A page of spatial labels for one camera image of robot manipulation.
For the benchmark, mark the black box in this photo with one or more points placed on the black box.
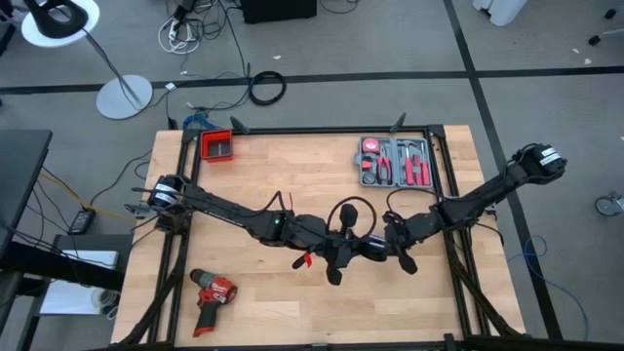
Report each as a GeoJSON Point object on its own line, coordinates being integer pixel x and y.
{"type": "Point", "coordinates": [278, 10]}

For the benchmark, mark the black side table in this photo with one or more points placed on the black side table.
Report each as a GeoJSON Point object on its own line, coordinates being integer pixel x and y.
{"type": "Point", "coordinates": [92, 241]}

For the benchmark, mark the floor lamp with round base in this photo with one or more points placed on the floor lamp with round base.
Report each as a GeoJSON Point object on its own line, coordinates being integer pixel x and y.
{"type": "Point", "coordinates": [124, 97]}

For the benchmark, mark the black aluminium table frame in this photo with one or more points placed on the black aluminium table frame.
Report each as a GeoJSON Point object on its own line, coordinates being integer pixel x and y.
{"type": "Point", "coordinates": [317, 130]}

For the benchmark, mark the white plastic object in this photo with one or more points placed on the white plastic object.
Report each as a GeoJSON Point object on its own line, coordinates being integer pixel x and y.
{"type": "Point", "coordinates": [502, 10]}

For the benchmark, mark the grey tool case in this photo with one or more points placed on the grey tool case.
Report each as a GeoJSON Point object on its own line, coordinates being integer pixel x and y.
{"type": "Point", "coordinates": [394, 146]}

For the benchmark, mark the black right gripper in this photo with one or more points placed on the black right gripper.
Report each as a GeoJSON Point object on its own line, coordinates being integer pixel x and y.
{"type": "Point", "coordinates": [403, 236]}

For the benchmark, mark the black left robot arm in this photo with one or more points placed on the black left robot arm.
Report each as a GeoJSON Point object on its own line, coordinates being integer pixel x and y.
{"type": "Point", "coordinates": [229, 212]}

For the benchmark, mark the white panel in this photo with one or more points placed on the white panel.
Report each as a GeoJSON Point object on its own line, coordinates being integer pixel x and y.
{"type": "Point", "coordinates": [73, 297]}

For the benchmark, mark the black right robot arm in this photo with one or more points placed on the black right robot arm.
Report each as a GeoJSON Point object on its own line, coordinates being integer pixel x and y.
{"type": "Point", "coordinates": [487, 190]}

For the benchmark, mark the office chair base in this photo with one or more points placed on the office chair base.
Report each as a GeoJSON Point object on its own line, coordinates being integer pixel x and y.
{"type": "Point", "coordinates": [594, 40]}

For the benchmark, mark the black power brick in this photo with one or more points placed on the black power brick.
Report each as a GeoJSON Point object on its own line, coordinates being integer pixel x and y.
{"type": "Point", "coordinates": [82, 221]}

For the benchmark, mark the grey caster wheel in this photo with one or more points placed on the grey caster wheel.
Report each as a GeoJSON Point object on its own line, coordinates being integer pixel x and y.
{"type": "Point", "coordinates": [607, 206]}

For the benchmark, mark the black desk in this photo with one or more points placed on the black desk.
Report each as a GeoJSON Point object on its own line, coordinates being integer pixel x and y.
{"type": "Point", "coordinates": [19, 166]}

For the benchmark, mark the black round bit holder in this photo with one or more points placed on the black round bit holder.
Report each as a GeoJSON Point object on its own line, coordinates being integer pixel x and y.
{"type": "Point", "coordinates": [369, 178]}

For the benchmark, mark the red plastic bin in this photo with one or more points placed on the red plastic bin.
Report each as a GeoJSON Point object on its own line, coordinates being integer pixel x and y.
{"type": "Point", "coordinates": [205, 146]}

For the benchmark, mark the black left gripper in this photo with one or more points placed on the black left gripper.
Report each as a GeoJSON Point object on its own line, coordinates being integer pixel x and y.
{"type": "Point", "coordinates": [341, 246]}

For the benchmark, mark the red tape measure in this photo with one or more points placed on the red tape measure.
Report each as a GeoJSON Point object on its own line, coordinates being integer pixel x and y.
{"type": "Point", "coordinates": [370, 145]}

